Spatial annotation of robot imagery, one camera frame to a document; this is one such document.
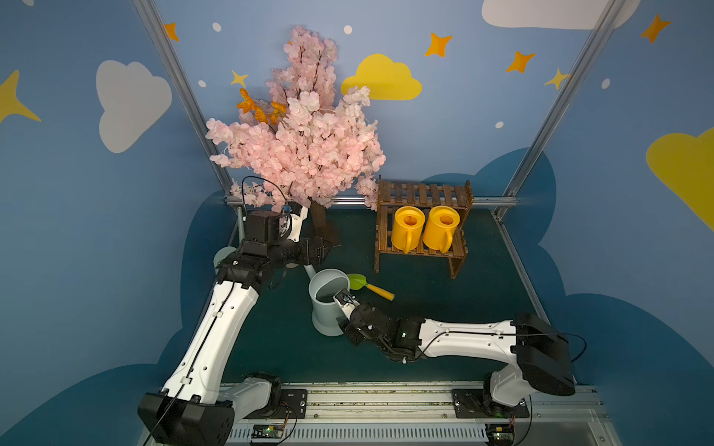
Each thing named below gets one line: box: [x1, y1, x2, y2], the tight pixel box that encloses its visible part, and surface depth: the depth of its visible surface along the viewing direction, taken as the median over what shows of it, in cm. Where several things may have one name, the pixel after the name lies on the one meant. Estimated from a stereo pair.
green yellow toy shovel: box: [346, 273, 396, 302], surface depth 98 cm
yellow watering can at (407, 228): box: [390, 205, 426, 255], surface depth 86 cm
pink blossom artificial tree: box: [205, 25, 387, 239], surface depth 72 cm
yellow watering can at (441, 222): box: [423, 205, 461, 254], surface depth 86 cm
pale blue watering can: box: [304, 263, 351, 338], surface depth 78 cm
